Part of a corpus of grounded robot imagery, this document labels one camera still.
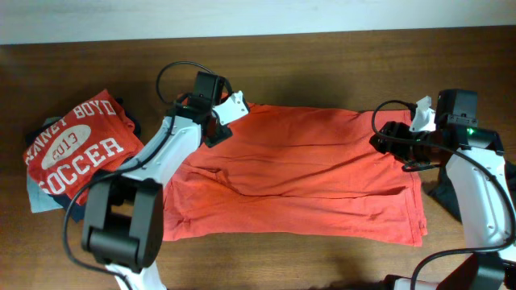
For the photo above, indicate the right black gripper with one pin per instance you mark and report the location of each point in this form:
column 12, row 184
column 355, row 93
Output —
column 395, row 148

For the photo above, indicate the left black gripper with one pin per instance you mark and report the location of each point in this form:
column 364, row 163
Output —
column 218, row 134

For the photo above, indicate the orange t-shirt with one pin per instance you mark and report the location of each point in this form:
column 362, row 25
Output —
column 297, row 170

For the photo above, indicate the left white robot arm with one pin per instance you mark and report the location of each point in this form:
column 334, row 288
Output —
column 124, row 221

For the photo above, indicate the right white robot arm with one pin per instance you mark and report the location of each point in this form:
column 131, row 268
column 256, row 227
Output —
column 474, row 163

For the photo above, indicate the crumpled dark green shirt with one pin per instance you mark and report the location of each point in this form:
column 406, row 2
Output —
column 445, row 194

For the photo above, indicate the folded red soccer shirt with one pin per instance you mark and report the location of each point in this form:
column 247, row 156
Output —
column 95, row 135

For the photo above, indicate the folded navy shirt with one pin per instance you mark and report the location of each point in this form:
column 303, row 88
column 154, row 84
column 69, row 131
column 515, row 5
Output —
column 78, row 211

